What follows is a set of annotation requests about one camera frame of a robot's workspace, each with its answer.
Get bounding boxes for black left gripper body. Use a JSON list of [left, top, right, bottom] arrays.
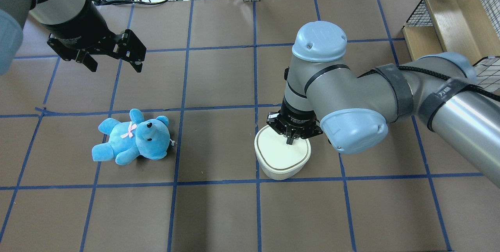
[[46, 0, 118, 61]]

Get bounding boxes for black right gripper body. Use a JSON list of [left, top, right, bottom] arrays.
[[266, 107, 323, 139]]

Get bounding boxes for white trash can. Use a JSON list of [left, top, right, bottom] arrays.
[[254, 126, 311, 180]]

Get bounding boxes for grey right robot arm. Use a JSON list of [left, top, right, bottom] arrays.
[[266, 21, 500, 186]]

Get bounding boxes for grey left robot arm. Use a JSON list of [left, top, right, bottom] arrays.
[[0, 0, 146, 74]]

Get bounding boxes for blue teddy bear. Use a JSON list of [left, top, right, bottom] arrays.
[[91, 109, 175, 165]]

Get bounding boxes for wooden box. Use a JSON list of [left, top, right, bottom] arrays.
[[402, 0, 500, 64]]

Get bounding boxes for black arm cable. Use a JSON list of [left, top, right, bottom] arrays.
[[357, 66, 500, 102]]

